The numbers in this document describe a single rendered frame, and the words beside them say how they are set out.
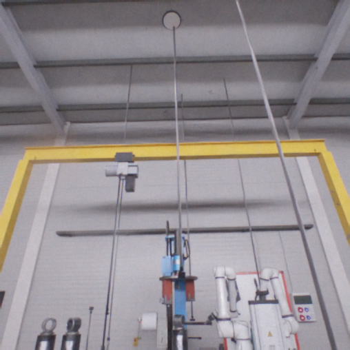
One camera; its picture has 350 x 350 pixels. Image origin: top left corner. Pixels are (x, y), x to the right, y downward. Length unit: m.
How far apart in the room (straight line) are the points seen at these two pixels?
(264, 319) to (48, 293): 4.79
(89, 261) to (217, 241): 3.04
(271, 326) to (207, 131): 5.69
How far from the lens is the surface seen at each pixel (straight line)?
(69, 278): 6.48
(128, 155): 4.24
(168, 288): 3.85
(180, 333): 3.88
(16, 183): 4.71
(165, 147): 4.36
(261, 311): 3.19
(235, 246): 6.23
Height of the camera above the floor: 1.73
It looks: 30 degrees up
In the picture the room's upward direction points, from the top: 2 degrees counter-clockwise
